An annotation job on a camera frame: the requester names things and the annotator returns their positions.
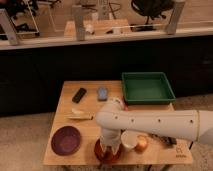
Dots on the purple plate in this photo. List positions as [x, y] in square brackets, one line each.
[66, 141]

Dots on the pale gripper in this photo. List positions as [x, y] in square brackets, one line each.
[109, 152]

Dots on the black metal clip tool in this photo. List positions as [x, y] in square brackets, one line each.
[166, 140]

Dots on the white cup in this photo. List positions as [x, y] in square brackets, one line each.
[129, 140]

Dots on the green plastic tray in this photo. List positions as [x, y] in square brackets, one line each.
[147, 88]

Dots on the red-brown bowl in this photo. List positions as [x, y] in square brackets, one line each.
[97, 151]

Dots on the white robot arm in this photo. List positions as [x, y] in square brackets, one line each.
[191, 125]

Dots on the black remote control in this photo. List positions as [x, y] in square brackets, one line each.
[79, 95]

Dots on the yellow-red apple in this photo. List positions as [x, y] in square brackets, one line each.
[142, 143]

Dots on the black office chair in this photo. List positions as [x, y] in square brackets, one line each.
[151, 8]

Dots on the wooden table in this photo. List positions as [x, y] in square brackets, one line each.
[155, 154]

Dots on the cream wooden spatula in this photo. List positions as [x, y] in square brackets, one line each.
[77, 114]

